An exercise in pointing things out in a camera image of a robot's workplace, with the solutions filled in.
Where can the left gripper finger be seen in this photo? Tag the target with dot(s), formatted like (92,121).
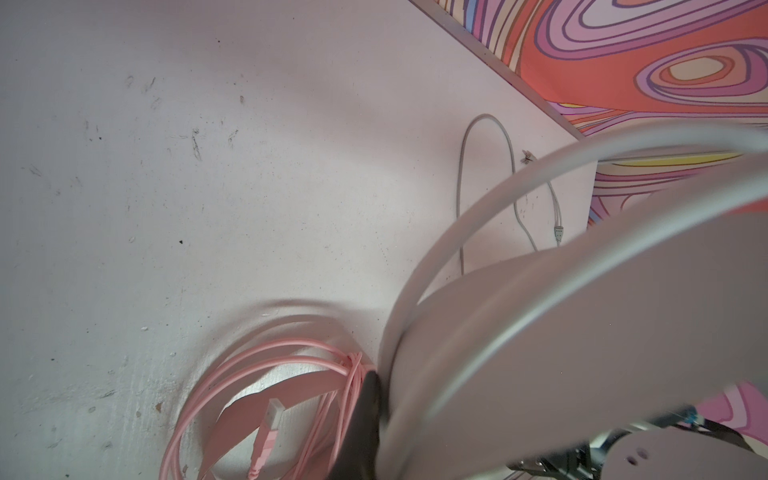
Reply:
(357,456)

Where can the white headphones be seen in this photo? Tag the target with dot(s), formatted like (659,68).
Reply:
(651,310)

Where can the pink cat-ear headphones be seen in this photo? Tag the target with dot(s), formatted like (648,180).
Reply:
(275,404)

